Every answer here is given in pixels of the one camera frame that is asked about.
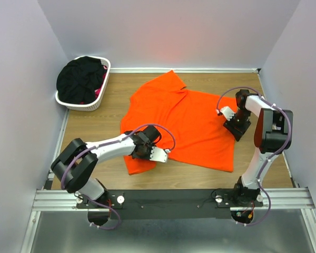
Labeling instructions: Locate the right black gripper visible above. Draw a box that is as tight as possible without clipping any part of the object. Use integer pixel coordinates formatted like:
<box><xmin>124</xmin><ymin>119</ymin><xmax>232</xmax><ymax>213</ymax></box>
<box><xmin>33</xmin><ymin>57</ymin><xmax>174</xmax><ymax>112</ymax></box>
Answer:
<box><xmin>223</xmin><ymin>109</ymin><xmax>251</xmax><ymax>142</ymax></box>

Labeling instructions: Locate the orange t-shirt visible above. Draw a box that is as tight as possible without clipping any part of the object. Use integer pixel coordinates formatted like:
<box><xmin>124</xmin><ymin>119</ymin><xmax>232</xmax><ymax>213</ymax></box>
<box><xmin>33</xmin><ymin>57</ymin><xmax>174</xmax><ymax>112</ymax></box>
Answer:
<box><xmin>120</xmin><ymin>71</ymin><xmax>237</xmax><ymax>172</ymax></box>

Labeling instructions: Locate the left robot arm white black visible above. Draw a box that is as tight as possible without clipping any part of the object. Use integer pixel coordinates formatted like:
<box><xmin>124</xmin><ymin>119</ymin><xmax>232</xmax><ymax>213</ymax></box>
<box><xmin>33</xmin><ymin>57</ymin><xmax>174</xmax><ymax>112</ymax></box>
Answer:
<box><xmin>51</xmin><ymin>125</ymin><xmax>168</xmax><ymax>208</ymax></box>

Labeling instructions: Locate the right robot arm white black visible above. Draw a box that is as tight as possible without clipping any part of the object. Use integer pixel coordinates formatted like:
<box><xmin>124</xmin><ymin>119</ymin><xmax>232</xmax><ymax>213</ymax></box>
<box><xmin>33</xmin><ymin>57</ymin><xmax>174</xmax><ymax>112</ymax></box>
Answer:
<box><xmin>217</xmin><ymin>87</ymin><xmax>293</xmax><ymax>207</ymax></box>

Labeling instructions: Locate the white laundry basket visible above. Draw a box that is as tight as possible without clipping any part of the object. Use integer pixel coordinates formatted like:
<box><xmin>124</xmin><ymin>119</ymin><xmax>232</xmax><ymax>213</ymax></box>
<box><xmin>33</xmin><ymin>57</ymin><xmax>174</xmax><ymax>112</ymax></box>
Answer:
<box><xmin>55</xmin><ymin>55</ymin><xmax>111</xmax><ymax>112</ymax></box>

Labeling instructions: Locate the pink garment in basket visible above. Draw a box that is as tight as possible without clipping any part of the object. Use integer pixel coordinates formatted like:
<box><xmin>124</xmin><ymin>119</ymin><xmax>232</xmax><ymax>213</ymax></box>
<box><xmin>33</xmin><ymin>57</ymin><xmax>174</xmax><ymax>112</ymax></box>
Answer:
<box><xmin>80</xmin><ymin>64</ymin><xmax>108</xmax><ymax>104</ymax></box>

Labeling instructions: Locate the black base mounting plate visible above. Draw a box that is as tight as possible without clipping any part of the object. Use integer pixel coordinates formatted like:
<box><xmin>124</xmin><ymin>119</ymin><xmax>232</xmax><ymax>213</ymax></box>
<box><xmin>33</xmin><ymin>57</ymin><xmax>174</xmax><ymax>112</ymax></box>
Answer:
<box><xmin>76</xmin><ymin>189</ymin><xmax>264</xmax><ymax>225</ymax></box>

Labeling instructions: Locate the black garment in basket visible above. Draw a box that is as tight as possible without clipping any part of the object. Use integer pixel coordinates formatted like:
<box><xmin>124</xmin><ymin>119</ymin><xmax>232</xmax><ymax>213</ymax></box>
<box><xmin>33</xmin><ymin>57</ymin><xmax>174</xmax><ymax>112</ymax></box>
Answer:
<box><xmin>56</xmin><ymin>56</ymin><xmax>107</xmax><ymax>104</ymax></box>

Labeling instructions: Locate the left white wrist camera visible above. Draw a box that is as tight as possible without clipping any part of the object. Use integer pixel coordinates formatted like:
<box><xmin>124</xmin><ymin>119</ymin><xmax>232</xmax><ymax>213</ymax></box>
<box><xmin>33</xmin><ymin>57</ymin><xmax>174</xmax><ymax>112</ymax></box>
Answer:
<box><xmin>149</xmin><ymin>147</ymin><xmax>171</xmax><ymax>163</ymax></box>

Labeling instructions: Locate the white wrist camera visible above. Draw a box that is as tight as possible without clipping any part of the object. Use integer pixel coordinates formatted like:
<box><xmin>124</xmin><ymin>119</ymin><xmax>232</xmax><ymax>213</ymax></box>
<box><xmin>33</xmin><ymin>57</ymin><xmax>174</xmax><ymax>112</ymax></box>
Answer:
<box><xmin>216</xmin><ymin>106</ymin><xmax>235</xmax><ymax>121</ymax></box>
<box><xmin>149</xmin><ymin>147</ymin><xmax>171</xmax><ymax>163</ymax></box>

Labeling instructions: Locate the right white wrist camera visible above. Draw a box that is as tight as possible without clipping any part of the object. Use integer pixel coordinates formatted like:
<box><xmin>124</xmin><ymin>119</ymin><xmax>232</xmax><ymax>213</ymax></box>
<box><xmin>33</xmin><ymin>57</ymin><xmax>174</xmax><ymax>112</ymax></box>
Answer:
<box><xmin>216</xmin><ymin>106</ymin><xmax>235</xmax><ymax>121</ymax></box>

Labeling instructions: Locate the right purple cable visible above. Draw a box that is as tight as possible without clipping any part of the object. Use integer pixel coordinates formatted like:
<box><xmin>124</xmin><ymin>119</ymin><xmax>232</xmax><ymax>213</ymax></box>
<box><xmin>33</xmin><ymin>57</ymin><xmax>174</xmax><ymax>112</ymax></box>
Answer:
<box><xmin>215</xmin><ymin>86</ymin><xmax>293</xmax><ymax>227</ymax></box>

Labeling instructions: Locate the aluminium rail frame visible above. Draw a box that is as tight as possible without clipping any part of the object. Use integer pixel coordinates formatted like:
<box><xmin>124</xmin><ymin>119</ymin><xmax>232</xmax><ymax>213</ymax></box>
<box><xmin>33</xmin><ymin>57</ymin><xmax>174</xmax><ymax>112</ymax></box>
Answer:
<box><xmin>19</xmin><ymin>67</ymin><xmax>316</xmax><ymax>253</ymax></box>

